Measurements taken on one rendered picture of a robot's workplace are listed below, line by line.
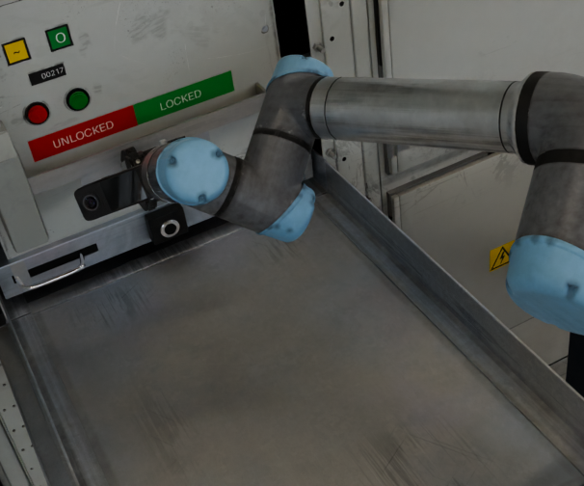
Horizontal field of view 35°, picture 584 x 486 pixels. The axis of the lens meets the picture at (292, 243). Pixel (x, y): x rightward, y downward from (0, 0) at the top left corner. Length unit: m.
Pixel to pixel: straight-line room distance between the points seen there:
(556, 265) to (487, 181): 0.90
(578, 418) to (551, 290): 0.33
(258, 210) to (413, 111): 0.22
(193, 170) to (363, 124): 0.20
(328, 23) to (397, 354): 0.51
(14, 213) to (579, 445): 0.78
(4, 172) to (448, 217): 0.84
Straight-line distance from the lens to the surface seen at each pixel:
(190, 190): 1.05
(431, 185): 1.68
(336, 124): 1.08
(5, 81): 1.34
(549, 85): 0.96
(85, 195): 1.25
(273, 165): 1.10
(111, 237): 1.49
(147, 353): 1.35
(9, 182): 1.28
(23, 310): 1.49
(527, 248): 0.89
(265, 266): 1.45
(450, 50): 1.57
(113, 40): 1.36
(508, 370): 1.26
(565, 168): 0.90
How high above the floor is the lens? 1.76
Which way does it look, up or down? 38 degrees down
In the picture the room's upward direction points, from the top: 9 degrees counter-clockwise
